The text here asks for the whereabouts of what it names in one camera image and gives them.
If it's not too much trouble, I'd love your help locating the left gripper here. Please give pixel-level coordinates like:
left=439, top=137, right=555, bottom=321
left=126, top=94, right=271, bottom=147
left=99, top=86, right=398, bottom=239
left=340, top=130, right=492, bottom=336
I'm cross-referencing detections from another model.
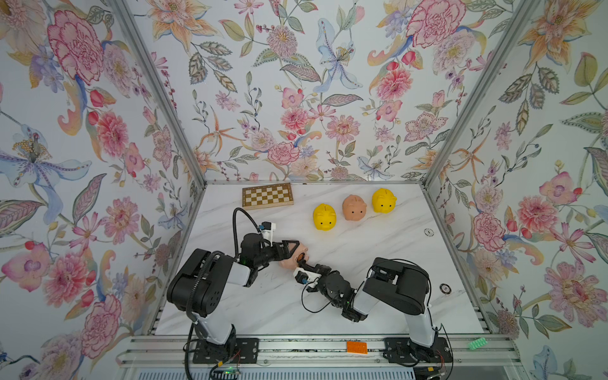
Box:
left=252, top=244, right=299, bottom=271

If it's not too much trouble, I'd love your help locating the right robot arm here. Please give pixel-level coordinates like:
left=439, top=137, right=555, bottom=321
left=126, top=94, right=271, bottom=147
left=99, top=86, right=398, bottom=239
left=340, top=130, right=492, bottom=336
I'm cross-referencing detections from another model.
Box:
left=293, top=257, right=438, bottom=350

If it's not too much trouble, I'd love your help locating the round table hole cap near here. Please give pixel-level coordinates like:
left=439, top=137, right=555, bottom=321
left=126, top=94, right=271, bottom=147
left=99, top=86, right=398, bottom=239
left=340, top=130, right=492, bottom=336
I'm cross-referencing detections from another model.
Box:
left=440, top=283, right=452, bottom=295

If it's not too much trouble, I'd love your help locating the green connector on rail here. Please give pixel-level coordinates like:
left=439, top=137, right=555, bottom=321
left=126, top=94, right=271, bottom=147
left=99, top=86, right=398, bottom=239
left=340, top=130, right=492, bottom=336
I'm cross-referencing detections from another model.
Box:
left=468, top=338, right=488, bottom=351

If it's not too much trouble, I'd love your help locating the yellow piggy bank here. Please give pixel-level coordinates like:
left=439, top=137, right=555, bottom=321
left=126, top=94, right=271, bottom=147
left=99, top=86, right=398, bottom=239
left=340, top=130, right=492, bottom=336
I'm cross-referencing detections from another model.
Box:
left=371, top=188, right=397, bottom=214
left=313, top=204, right=337, bottom=231

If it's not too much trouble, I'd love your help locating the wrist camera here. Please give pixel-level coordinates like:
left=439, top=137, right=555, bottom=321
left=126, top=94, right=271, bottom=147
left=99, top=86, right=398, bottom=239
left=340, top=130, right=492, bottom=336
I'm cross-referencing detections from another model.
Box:
left=293, top=268, right=321, bottom=287
left=260, top=222, right=276, bottom=245

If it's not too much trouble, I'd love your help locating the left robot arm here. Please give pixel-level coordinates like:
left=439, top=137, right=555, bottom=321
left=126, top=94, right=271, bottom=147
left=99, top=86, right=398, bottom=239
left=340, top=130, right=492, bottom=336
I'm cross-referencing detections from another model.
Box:
left=166, top=233, right=308, bottom=352

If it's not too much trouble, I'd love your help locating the wooden chessboard box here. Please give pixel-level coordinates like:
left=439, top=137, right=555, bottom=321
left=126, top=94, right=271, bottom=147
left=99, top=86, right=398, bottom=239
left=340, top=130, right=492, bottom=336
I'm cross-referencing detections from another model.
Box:
left=242, top=183, right=294, bottom=211

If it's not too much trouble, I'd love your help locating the orange tag on rail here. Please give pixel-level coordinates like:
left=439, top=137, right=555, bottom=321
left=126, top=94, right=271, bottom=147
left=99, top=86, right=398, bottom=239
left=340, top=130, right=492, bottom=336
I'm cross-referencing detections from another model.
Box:
left=346, top=340, right=368, bottom=355

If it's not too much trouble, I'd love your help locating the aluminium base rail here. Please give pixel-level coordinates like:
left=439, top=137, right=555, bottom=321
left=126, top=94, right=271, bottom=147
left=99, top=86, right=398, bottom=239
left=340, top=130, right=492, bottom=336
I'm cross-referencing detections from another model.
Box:
left=117, top=333, right=522, bottom=369

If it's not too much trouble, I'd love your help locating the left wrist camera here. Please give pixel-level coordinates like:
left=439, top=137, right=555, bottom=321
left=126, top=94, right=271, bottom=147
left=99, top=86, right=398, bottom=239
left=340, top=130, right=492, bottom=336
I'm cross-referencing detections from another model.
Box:
left=260, top=222, right=276, bottom=245

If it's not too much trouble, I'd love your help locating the pink piggy bank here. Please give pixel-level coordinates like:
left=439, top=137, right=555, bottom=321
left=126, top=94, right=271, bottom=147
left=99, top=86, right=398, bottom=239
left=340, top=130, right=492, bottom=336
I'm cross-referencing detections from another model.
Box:
left=279, top=244, right=310, bottom=271
left=342, top=195, right=367, bottom=222

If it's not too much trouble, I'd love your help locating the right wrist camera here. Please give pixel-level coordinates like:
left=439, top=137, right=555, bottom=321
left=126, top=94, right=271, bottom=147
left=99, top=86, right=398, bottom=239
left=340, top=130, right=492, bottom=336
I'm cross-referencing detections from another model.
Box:
left=293, top=268, right=321, bottom=287

